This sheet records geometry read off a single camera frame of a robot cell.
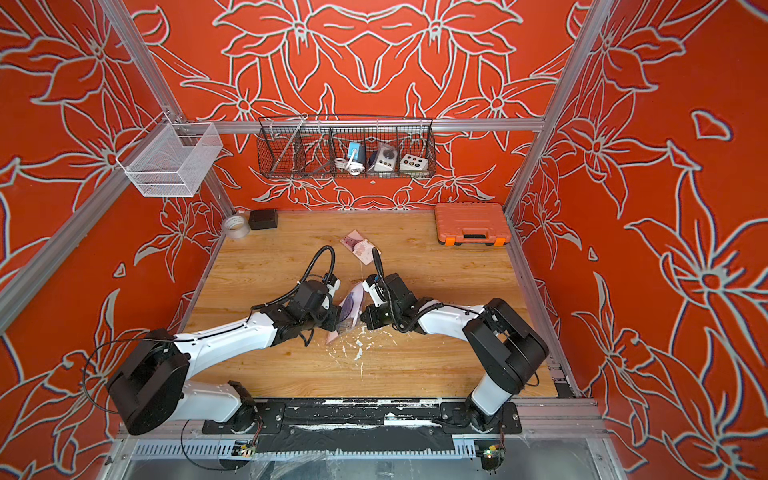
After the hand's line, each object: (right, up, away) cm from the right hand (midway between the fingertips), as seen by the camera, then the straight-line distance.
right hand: (355, 319), depth 85 cm
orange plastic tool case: (+43, +30, +28) cm, 60 cm away
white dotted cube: (+17, +49, +10) cm, 53 cm away
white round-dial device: (+9, +49, +6) cm, 50 cm away
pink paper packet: (+1, +20, +22) cm, 30 cm away
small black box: (-39, +31, +29) cm, 57 cm away
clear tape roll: (-50, +28, +30) cm, 65 cm away
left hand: (-4, +3, +2) cm, 5 cm away
